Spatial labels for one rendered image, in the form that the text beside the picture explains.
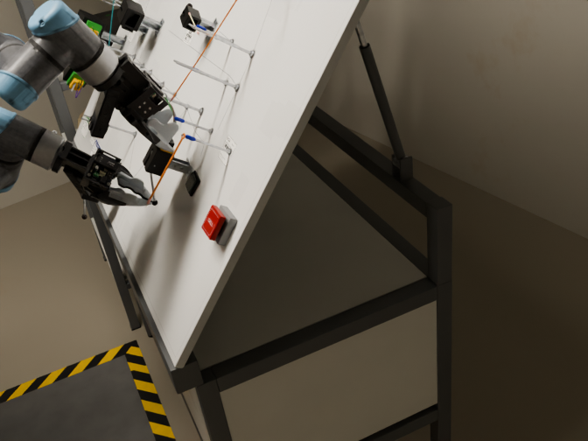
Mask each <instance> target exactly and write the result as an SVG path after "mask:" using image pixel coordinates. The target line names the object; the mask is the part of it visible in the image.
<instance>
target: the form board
mask: <svg viewBox="0 0 588 441"><path fill-rule="evenodd" d="M234 2H235V0H139V1H138V3H139V4H141V5H142V8H143V12H144V15H145V16H146V17H149V18H152V19H154V20H156V21H158V22H160V21H161V19H162V18H163V19H164V24H163V26H162V28H161V30H160V32H159V34H158V35H157V37H156V34H155V31H154V30H152V29H151V28H150V29H149V30H148V33H147V35H146V37H145V40H144V42H143V43H142V42H141V41H140V40H139V37H140V35H141V32H140V31H136V33H135V35H134V38H133V39H132V41H131V43H130V42H129V41H128V40H127V41H126V43H125V46H124V48H123V49H122V50H123V51H124V52H126V53H129V54H131V55H133V54H135V55H136V58H135V59H134V60H133V59H132V57H130V58H131V60H132V61H134V62H136V63H138V64H143V63H144V68H143V69H145V70H148V71H149V70H151V69H152V74H151V77H152V79H153V80H154V81H157V82H160V83H161V82H163V81H164V87H163V89H165V90H168V91H170V92H176V91H177V90H178V88H179V86H180V85H181V83H182V82H183V80H184V79H185V77H186V76H187V75H188V73H189V72H190V71H191V70H190V69H188V68H185V67H183V66H180V65H178V64H176V62H174V61H173V60H177V61H179V62H182V63H184V64H186V65H188V66H190V67H193V66H194V64H195V63H196V61H197V60H198V58H199V56H200V55H201V54H202V52H203V51H204V49H205V48H206V46H207V44H208V42H209V41H210V39H211V38H212V37H210V38H209V39H207V35H206V34H204V33H202V32H200V31H198V32H199V35H198V34H197V31H196V32H195V33H194V34H193V37H192V40H191V43H190V45H189V46H188V45H187V44H185V43H184V42H183V39H184V37H185V35H186V32H187V29H186V28H183V27H182V24H181V21H180V15H181V13H182V12H183V10H184V8H185V7H186V6H187V4H192V7H193V8H194V9H196V10H198V11H199V14H200V17H201V18H204V19H206V20H208V21H210V22H213V21H214V20H215V18H217V20H218V25H217V26H216V28H215V30H214V31H213V32H216V30H217V29H218V27H219V25H220V24H221V22H222V20H223V19H224V17H225V16H226V15H227V13H228V11H229V10H230V8H231V6H232V5H233V3H234ZM368 2H369V0H237V1H236V3H235V5H234V7H233V8H232V10H231V11H230V12H229V14H228V15H227V17H226V19H225V20H224V22H223V23H222V25H221V27H220V29H219V30H218V31H217V32H216V34H218V35H221V36H222V37H224V38H226V39H229V40H230V39H234V44H235V45H237V46H240V47H242V48H244V49H246V50H248V51H252V50H255V56H254V57H253V58H252V59H251V58H250V57H249V55H248V54H247V53H245V52H243V51H241V50H239V49H236V48H234V47H232V46H231V45H227V44H225V43H223V42H221V41H219V40H216V39H214V38H213V39H212V41H211V42H210V44H209V46H208V47H207V49H206V50H205V51H204V53H203V54H202V56H201V58H200V59H199V61H198V63H197V64H196V66H195V68H198V69H199V70H200V71H203V72H205V73H207V74H211V75H212V76H215V77H217V78H219V79H222V80H224V81H225V80H228V82H229V83H232V84H234V85H236V84H238V83H239V84H240V89H239V91H238V92H235V90H234V88H233V87H230V86H224V84H223V83H221V82H219V81H217V80H214V79H211V78H209V77H206V76H205V75H201V74H199V73H195V72H194V71H191V73H190V74H189V76H188V77H187V78H186V80H185V82H184V83H183V85H182V86H181V88H180V89H179V91H178V92H177V96H176V97H175V98H174V100H176V101H179V102H183V103H185V104H189V105H190V106H193V107H195V108H197V109H201V108H204V112H203V114H202V115H200V114H199V112H198V111H196V110H193V109H190V108H188V110H186V109H185V107H183V106H180V105H178V104H176V103H173V102H170V104H171V105H172V106H173V109H174V111H175V113H176V116H177V117H179V118H182V119H184V120H185V121H188V122H189V123H194V124H197V125H199V126H201V127H204V128H206V129H211V128H213V134H212V135H209V133H208V131H206V130H203V129H199V128H197V127H194V126H192V125H189V124H187V123H184V122H183V123H182V122H178V121H177V125H178V132H177V133H176V134H175V136H174V137H173V138H172V139H173V141H174V143H175V144H174V146H173V149H174V150H175V149H176V147H177V146H178V144H179V141H180V139H181V134H183V133H185V134H186V135H189V136H192V137H195V138H196V139H199V140H201V141H204V142H207V143H209V144H213V145H216V146H219V147H221V148H222V146H223V144H224V143H225V141H226V139H227V137H228V135H230V136H231V137H232V139H233V140H234V142H235V143H236V144H237V145H236V147H235V149H234V152H233V154H232V156H231V158H230V159H229V161H228V163H227V166H226V167H225V165H224V164H223V163H222V162H221V160H220V159H219V157H218V155H219V153H220V151H221V150H218V149H215V148H213V147H211V146H208V145H205V144H203V143H198V142H196V141H191V140H188V139H186V138H185V139H183V141H182V142H181V144H180V146H179V147H178V150H177V152H176V154H175V155H174V157H175V158H179V159H182V160H185V161H186V159H187V158H188V159H189V161H190V164H191V166H192V172H194V171H196V172H197V173H198V175H199V179H200V183H199V186H198V187H197V189H196V191H195V192H194V194H193V196H190V194H189V193H188V191H187V189H186V181H187V180H188V178H187V177H186V174H185V173H182V172H179V171H174V170H172V169H169V168H168V169H167V171H166V173H165V174H164V176H163V178H162V180H161V181H160V183H159V185H158V187H157V190H156V191H155V198H156V200H157V202H158V203H157V205H156V206H153V205H152V204H151V205H148V206H147V207H145V206H111V205H106V204H103V203H102V204H103V207H104V209H105V211H106V213H107V216H108V218H109V220H110V223H111V225H112V227H113V229H114V231H115V234H116V236H117V239H118V241H119V242H120V244H121V247H122V250H123V252H124V254H125V256H126V258H127V260H128V263H129V266H130V267H131V270H132V272H133V274H134V276H135V279H136V281H137V283H138V286H139V288H140V290H141V292H142V294H143V297H144V299H145V302H146V304H147V305H148V307H149V310H150V313H151V315H152V317H153V319H154V321H155V323H156V326H157V329H158V330H159V333H160V335H161V337H162V339H163V342H164V344H165V346H166V349H167V351H168V353H169V355H170V357H171V360H172V362H173V365H174V367H175V368H183V367H184V366H185V364H186V362H187V360H188V358H189V356H190V354H191V352H192V350H193V348H194V346H195V344H196V342H197V340H198V338H199V336H200V334H201V332H202V330H203V328H204V326H205V324H206V322H207V320H208V318H209V316H210V314H211V312H212V310H213V308H214V307H215V305H216V303H217V301H218V299H219V297H220V295H221V293H222V291H223V289H224V287H225V285H226V283H227V281H228V279H229V277H230V275H231V273H232V271H233V269H234V267H235V265H236V263H237V261H238V259H239V257H240V255H241V253H242V251H243V249H244V247H245V245H246V243H247V241H248V239H249V237H250V236H251V234H252V232H253V230H254V228H255V226H256V223H257V222H258V220H259V218H260V216H261V214H262V212H263V209H264V208H265V206H266V204H267V202H268V200H269V198H270V195H271V194H272V192H273V190H274V188H275V186H276V184H277V181H278V180H279V178H280V176H281V174H282V172H283V171H284V168H285V166H286V165H287V163H288V161H289V159H290V157H291V154H292V152H293V151H294V149H295V147H296V145H297V143H298V140H299V138H300V137H301V135H302V133H303V131H304V129H305V126H306V124H307V123H308V121H309V119H310V117H311V115H312V112H313V110H314V109H315V107H316V105H317V104H318V102H319V99H320V97H321V95H322V94H323V92H324V90H325V88H326V85H327V83H328V81H329V80H330V78H331V76H332V74H333V71H334V69H335V67H336V66H337V64H338V62H339V60H340V57H341V55H342V53H343V52H344V50H345V48H346V46H347V43H348V41H349V39H350V38H351V37H352V35H353V33H354V30H355V28H356V26H357V24H358V23H359V21H360V19H361V16H362V14H363V12H364V10H365V9H366V7H367V5H368ZM168 102H169V101H168ZM109 124H110V125H113V126H115V127H117V128H120V129H123V130H127V131H130V132H135V131H136V132H137V134H136V137H135V138H134V137H133V136H132V135H131V134H129V133H126V132H123V131H120V130H118V129H113V128H110V127H108V131H107V133H106V134H105V136H104V138H103V139H100V138H96V139H97V141H98V143H99V145H100V146H101V149H102V150H104V151H106V152H108V153H110V154H112V155H114V156H116V157H118V158H120V159H121V163H122V165H123V166H124V167H126V168H127V169H128V170H129V172H130V173H131V175H132V176H133V177H134V178H139V179H141V180H142V181H143V183H144V187H145V188H146V189H147V190H148V191H149V193H150V195H151V194H152V189H151V177H150V174H149V173H148V172H146V171H145V169H144V164H143V160H144V157H145V155H146V153H147V151H148V149H149V148H150V146H151V144H152V142H150V141H149V140H148V139H147V138H145V137H144V136H143V135H142V134H141V133H140V132H139V131H138V130H137V129H136V128H135V127H134V126H132V125H131V124H130V123H128V121H127V120H126V119H125V118H124V117H123V116H122V115H121V113H120V111H119V110H117V109H116V108H115V109H114V112H113V115H112V116H111V119H110V122H109ZM96 139H95V140H96ZM192 172H191V173H192ZM211 205H215V206H217V207H220V205H223V206H225V207H228V209H229V210H230V211H231V212H232V214H233V215H234V217H235V218H236V219H237V222H236V224H235V226H234V229H233V231H232V233H231V235H230V236H229V238H228V240H227V243H226V245H225V246H222V245H219V244H217V242H216V241H211V240H209V239H208V237H207V235H206V234H205V232H204V231H203V229H202V228H201V226H202V224H203V222H204V220H205V218H206V217H207V214H208V212H209V210H210V208H211Z"/></svg>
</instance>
